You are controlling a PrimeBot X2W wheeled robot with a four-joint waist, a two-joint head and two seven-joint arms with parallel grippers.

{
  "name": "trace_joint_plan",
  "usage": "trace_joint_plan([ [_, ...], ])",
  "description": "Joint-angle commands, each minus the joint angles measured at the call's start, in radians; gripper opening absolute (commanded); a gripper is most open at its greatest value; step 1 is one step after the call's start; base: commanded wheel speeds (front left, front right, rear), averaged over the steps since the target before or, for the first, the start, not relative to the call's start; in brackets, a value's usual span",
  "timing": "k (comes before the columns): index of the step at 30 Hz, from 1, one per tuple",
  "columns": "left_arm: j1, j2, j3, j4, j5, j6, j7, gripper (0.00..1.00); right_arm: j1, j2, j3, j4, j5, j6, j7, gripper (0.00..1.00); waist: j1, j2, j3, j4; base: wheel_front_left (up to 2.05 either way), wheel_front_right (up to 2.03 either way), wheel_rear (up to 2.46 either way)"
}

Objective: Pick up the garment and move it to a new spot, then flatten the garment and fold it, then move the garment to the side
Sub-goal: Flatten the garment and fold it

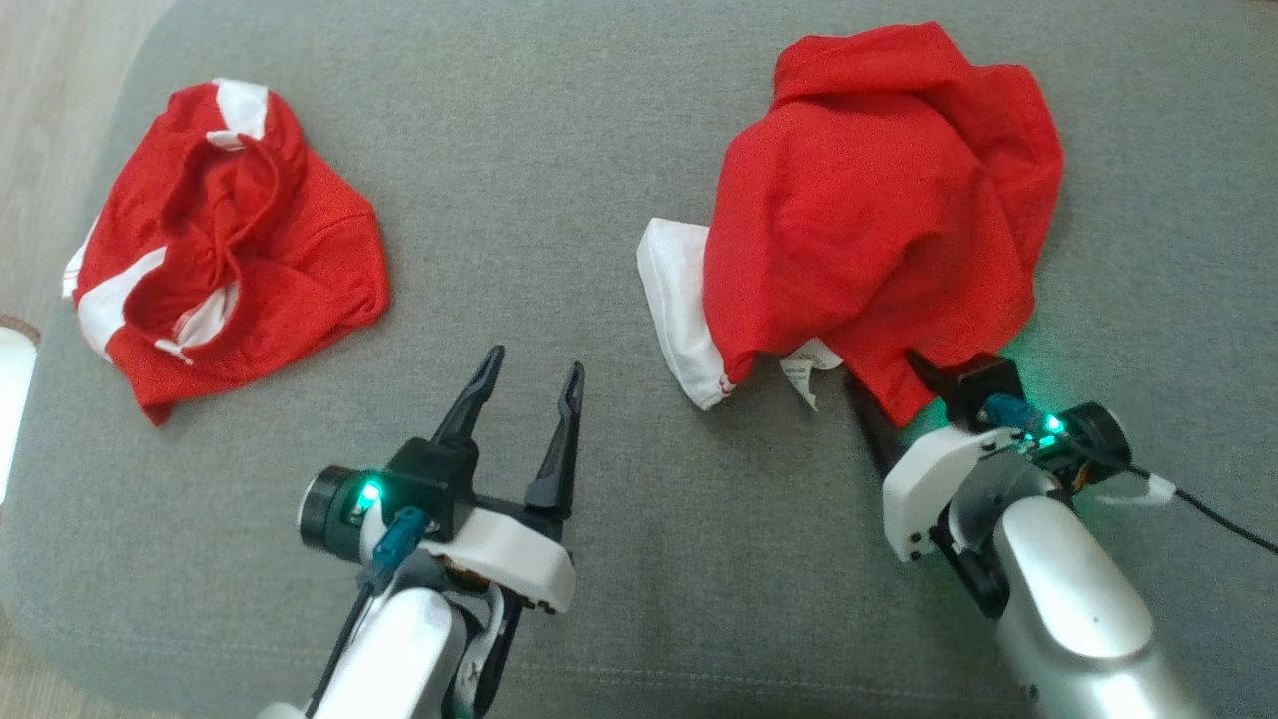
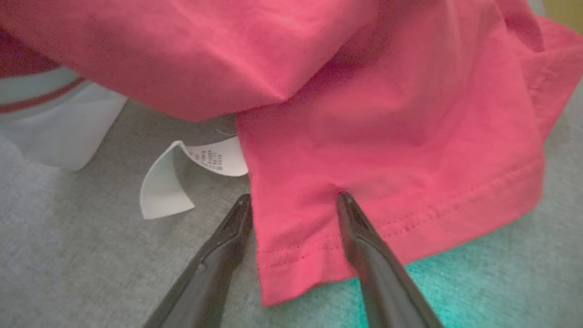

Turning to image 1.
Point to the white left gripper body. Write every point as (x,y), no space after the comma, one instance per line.
(519,559)

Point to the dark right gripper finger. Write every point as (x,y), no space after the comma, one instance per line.
(879,439)
(929,374)

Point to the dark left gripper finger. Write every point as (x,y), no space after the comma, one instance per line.
(557,469)
(467,414)

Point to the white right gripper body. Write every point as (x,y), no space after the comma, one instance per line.
(919,489)

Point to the red basketball jersey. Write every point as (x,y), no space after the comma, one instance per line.
(879,220)

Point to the red shorts with white stripes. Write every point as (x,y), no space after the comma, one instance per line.
(280,280)

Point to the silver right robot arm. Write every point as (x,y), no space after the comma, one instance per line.
(1068,599)

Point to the grey fabric sofa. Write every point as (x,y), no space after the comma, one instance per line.
(559,200)

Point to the white round brown-rimmed stool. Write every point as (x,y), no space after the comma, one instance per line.
(12,399)

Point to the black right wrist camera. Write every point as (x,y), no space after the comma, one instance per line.
(983,384)

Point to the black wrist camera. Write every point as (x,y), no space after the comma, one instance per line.
(429,479)
(983,384)

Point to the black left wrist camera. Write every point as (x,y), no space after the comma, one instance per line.
(429,479)

